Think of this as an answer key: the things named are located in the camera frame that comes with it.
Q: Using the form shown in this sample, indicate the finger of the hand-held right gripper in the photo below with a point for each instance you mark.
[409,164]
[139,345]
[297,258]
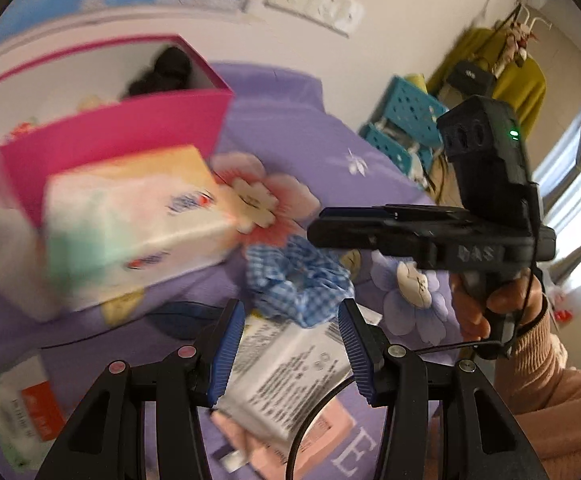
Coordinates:
[370,212]
[360,237]

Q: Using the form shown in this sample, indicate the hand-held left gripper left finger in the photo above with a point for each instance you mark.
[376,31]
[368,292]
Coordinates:
[225,355]

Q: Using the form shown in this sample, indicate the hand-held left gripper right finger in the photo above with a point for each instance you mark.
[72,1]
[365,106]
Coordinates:
[355,355]

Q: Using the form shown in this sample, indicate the white printed paper packet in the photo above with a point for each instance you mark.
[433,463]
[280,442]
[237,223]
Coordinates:
[280,375]

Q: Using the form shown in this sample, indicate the blue gingham scrunchie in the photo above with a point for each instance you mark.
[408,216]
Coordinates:
[290,285]

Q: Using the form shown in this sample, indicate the pastel tissue box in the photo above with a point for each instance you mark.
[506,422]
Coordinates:
[135,225]

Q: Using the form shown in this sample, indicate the green orange wipes pack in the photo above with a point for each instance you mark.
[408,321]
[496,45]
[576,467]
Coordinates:
[15,410]

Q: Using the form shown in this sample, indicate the black cloth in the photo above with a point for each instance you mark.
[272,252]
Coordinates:
[170,70]

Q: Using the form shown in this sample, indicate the pink cardboard box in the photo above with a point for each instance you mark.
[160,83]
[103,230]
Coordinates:
[120,130]

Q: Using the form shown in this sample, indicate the pink sleeved right forearm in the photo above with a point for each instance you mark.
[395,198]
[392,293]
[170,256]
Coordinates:
[545,385]

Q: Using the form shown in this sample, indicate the person's right hand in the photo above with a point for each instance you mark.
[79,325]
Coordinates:
[470,310]

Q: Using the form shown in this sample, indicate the pink flat packet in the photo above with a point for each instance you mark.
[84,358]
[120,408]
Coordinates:
[330,420]

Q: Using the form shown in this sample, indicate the yellow garment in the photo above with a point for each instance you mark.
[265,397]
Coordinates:
[525,90]

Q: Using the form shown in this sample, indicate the black bag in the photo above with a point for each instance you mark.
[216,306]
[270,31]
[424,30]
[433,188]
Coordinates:
[470,75]

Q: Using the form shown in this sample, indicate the blue plastic rack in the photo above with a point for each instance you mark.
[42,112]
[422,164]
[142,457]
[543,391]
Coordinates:
[410,110]

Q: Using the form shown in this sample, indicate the white coat rack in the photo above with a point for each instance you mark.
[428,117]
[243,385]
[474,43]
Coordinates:
[518,35]

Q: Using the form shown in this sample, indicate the white wall switch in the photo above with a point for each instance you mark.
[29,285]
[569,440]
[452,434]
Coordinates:
[354,19]

